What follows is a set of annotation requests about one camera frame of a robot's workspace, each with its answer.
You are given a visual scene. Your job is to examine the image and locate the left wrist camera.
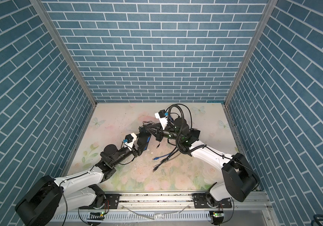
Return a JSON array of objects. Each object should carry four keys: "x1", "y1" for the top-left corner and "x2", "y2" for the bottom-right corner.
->
[{"x1": 122, "y1": 133, "x2": 137, "y2": 149}]

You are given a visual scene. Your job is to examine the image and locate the black ethernet cable gold plug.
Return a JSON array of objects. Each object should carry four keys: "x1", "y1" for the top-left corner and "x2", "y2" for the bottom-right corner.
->
[{"x1": 165, "y1": 103, "x2": 193, "y2": 131}]

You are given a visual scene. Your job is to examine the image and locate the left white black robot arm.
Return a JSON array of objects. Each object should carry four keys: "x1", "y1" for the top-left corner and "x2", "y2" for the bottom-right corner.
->
[{"x1": 15, "y1": 144, "x2": 145, "y2": 226}]

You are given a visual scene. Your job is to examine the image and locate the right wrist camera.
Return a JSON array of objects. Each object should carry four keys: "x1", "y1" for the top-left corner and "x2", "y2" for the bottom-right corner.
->
[{"x1": 155, "y1": 109, "x2": 168, "y2": 125}]

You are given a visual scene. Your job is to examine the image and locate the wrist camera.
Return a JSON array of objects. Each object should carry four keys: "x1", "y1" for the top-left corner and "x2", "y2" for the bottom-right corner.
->
[
  {"x1": 122, "y1": 133, "x2": 137, "y2": 149},
  {"x1": 155, "y1": 109, "x2": 168, "y2": 125}
]

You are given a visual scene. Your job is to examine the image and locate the black network switch blue ports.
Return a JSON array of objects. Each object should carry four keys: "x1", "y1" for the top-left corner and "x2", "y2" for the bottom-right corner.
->
[{"x1": 137, "y1": 133, "x2": 151, "y2": 150}]

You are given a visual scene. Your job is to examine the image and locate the blue ethernet cable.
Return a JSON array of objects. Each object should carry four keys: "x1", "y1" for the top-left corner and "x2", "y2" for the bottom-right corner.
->
[{"x1": 153, "y1": 152, "x2": 176, "y2": 161}]

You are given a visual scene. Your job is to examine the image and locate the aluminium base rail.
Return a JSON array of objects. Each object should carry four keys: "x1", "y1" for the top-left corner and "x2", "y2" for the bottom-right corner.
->
[{"x1": 44, "y1": 191, "x2": 279, "y2": 226}]

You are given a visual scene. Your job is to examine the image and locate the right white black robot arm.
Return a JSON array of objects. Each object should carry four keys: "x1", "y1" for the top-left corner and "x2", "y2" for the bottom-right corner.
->
[{"x1": 145, "y1": 117, "x2": 259, "y2": 208}]

